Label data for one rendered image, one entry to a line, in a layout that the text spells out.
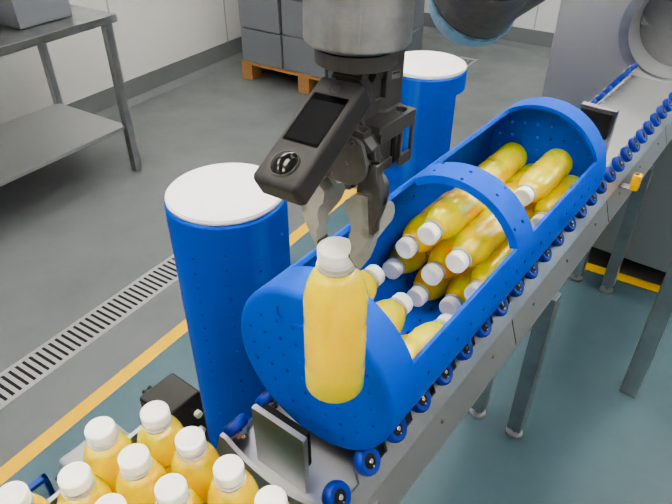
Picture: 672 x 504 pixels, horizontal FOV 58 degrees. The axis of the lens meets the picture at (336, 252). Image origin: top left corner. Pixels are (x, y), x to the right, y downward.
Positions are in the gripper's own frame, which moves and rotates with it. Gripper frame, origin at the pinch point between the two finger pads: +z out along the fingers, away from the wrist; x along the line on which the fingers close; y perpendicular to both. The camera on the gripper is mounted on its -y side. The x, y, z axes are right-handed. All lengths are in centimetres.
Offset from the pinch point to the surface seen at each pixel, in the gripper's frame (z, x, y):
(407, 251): 29, 14, 42
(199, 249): 44, 60, 32
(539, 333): 88, 0, 105
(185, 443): 30.5, 14.9, -11.2
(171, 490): 30.6, 11.2, -16.8
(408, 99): 42, 70, 137
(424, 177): 17, 16, 48
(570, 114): 15, 4, 90
